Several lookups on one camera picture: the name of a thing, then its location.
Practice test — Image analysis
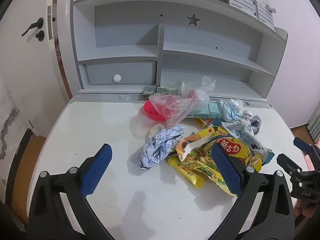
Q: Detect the white round disc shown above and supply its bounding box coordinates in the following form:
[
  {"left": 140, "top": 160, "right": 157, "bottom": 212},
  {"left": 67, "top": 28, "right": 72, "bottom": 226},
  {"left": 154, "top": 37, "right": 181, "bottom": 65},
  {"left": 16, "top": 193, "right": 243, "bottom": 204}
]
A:
[{"left": 148, "top": 123, "right": 168, "bottom": 139}]

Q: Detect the yellow snack bag red label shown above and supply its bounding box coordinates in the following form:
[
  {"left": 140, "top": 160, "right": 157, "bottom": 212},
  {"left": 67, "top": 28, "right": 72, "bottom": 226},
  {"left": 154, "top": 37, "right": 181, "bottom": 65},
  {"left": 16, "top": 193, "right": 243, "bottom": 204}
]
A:
[{"left": 211, "top": 126, "right": 265, "bottom": 173}]

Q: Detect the green white cigarette pack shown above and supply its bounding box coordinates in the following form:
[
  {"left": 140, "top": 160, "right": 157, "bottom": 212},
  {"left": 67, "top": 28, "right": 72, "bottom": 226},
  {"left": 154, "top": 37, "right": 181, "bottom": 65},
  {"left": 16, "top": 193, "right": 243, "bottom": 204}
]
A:
[{"left": 143, "top": 85, "right": 185, "bottom": 100}]

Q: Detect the grey drawer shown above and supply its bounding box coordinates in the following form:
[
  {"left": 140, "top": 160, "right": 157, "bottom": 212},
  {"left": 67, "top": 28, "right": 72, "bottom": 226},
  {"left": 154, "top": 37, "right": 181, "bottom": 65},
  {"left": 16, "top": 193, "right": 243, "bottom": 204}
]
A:
[{"left": 85, "top": 61, "right": 157, "bottom": 85}]

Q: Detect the white door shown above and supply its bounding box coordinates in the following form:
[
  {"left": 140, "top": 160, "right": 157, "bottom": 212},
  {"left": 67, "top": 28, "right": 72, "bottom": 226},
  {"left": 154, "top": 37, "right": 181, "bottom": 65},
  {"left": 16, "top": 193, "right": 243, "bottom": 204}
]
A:
[{"left": 0, "top": 0, "right": 75, "bottom": 143}]

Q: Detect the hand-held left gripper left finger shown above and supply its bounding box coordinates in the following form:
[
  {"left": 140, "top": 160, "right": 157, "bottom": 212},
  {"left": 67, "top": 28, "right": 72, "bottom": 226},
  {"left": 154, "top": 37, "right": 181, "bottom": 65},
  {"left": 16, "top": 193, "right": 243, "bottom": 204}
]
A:
[{"left": 27, "top": 144, "right": 113, "bottom": 240}]

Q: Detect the yellow stick wrapper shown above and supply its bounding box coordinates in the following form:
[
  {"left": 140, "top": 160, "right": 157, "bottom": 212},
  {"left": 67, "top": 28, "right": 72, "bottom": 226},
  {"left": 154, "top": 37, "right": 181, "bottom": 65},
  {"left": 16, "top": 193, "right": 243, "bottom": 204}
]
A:
[{"left": 167, "top": 156, "right": 205, "bottom": 189}]

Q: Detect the crumpled blue white paper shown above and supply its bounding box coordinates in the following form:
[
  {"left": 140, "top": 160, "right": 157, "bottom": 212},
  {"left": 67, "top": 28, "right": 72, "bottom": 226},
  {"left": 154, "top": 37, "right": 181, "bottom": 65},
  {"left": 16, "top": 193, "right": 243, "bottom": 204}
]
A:
[{"left": 137, "top": 124, "right": 187, "bottom": 170}]

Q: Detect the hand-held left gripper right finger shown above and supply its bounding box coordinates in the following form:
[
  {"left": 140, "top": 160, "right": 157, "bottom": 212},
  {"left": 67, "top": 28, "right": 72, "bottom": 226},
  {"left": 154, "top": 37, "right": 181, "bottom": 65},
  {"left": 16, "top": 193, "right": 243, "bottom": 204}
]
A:
[{"left": 211, "top": 144, "right": 297, "bottom": 240}]

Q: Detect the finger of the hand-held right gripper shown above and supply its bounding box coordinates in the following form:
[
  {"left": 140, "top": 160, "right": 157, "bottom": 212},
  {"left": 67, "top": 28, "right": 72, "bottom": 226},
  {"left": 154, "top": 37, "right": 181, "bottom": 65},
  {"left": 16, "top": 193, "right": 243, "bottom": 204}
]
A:
[
  {"left": 293, "top": 137, "right": 320, "bottom": 157},
  {"left": 276, "top": 153, "right": 305, "bottom": 179}
]

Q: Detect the clear plastic bag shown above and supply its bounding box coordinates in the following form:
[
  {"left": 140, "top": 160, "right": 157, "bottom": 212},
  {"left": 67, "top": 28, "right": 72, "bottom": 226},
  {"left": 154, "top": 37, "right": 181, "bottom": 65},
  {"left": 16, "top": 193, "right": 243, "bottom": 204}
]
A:
[{"left": 149, "top": 75, "right": 217, "bottom": 128}]

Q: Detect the black door handle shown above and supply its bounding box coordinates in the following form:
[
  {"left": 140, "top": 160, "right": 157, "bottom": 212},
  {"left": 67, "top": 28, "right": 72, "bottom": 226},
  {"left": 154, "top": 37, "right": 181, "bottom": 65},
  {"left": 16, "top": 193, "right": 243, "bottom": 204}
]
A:
[{"left": 21, "top": 17, "right": 44, "bottom": 37}]

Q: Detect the teal cigarette box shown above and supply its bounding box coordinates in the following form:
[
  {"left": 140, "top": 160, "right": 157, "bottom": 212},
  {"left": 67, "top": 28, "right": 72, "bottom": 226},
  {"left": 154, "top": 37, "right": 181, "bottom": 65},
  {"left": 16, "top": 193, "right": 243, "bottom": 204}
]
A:
[{"left": 185, "top": 101, "right": 222, "bottom": 119}]

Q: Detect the white desk shelf unit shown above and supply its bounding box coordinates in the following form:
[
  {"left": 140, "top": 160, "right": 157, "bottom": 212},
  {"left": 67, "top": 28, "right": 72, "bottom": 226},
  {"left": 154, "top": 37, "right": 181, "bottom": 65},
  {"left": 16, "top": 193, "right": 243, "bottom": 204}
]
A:
[{"left": 66, "top": 0, "right": 288, "bottom": 103}]

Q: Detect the person's right hand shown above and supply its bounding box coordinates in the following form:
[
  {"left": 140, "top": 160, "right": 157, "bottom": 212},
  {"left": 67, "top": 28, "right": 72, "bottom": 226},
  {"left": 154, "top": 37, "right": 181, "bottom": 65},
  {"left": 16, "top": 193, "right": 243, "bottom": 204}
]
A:
[{"left": 294, "top": 199, "right": 316, "bottom": 217}]

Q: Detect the torn yellow snack bag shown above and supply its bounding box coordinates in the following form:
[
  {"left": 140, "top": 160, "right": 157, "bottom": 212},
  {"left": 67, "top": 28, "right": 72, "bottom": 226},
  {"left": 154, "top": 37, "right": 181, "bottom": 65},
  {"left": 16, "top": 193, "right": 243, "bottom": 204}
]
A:
[{"left": 174, "top": 126, "right": 238, "bottom": 197}]

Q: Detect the small yellow box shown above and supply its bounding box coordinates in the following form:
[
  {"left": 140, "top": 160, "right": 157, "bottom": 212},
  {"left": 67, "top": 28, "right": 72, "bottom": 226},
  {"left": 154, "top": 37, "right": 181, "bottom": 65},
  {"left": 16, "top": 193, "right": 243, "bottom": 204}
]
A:
[{"left": 195, "top": 117, "right": 216, "bottom": 128}]

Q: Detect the white blue drink pouch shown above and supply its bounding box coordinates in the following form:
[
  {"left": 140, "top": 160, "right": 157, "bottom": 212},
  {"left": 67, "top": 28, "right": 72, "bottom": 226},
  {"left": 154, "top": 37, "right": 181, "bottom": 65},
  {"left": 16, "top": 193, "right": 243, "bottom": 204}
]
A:
[{"left": 220, "top": 109, "right": 275, "bottom": 166}]

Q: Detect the grey ribbed panel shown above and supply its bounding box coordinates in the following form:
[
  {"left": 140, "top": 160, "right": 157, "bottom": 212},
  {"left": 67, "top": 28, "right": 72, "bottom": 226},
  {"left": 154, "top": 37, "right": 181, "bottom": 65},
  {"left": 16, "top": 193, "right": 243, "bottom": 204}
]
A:
[{"left": 309, "top": 109, "right": 320, "bottom": 143}]

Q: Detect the red round lid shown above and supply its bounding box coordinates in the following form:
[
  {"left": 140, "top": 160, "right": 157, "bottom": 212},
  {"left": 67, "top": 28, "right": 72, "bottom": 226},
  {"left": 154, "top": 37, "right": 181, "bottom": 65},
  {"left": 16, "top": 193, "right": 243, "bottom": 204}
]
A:
[{"left": 143, "top": 99, "right": 167, "bottom": 122}]

